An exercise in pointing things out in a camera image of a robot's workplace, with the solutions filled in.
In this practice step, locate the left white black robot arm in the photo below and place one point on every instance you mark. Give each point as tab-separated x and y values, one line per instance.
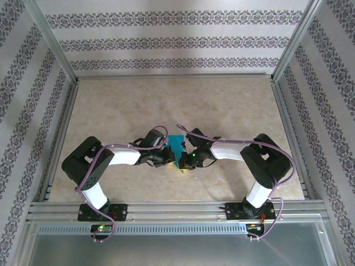
124	158

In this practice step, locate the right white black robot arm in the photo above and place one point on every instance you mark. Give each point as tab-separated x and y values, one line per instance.
224	149

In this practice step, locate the wide aluminium mounting rail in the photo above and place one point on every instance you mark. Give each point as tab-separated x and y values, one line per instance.
177	210

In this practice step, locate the circuit board with green light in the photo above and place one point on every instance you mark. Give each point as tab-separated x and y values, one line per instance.
102	228

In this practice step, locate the blue paper sheet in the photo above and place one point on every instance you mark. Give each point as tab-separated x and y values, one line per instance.
176	144

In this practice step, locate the aluminium frame rail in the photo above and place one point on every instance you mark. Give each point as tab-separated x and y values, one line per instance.
284	110
61	138
174	76

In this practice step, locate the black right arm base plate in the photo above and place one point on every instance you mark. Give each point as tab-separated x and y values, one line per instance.
234	211

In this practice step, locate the grey metal sheet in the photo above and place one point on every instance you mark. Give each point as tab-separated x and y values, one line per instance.
177	252

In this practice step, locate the aluminium frame post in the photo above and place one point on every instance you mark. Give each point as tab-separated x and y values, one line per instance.
296	36
50	36

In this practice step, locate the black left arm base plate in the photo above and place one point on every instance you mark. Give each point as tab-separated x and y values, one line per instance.
119	212

